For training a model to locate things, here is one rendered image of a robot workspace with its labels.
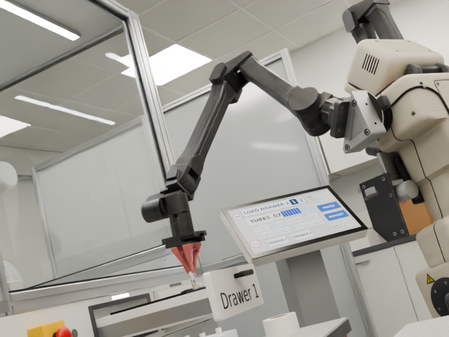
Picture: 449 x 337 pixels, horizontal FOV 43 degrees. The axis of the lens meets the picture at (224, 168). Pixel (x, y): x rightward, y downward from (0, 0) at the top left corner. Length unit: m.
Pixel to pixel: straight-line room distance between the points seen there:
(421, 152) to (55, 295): 0.91
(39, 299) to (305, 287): 1.26
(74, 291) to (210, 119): 0.59
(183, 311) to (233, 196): 1.96
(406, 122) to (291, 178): 1.81
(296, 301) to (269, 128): 1.19
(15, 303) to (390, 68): 1.00
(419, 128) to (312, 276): 1.12
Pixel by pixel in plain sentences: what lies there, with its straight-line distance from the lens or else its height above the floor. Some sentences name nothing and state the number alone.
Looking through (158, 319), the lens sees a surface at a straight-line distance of 1.39.
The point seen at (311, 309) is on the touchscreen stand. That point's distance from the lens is 2.34.
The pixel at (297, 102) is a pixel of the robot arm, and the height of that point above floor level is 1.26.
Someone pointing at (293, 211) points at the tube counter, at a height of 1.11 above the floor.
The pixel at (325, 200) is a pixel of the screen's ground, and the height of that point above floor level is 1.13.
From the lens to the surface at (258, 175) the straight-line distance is 3.20.
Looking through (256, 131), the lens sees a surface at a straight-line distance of 3.22.
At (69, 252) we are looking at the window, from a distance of 1.49.
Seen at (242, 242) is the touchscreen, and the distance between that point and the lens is 2.21.
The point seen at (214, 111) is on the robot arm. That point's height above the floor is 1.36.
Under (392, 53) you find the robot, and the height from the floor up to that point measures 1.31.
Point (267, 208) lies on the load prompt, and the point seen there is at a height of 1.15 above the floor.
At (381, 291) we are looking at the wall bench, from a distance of 4.33.
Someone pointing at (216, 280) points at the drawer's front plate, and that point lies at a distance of 1.32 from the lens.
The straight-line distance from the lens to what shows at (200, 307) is 1.33.
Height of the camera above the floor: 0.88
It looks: 12 degrees up
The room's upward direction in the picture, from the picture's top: 15 degrees counter-clockwise
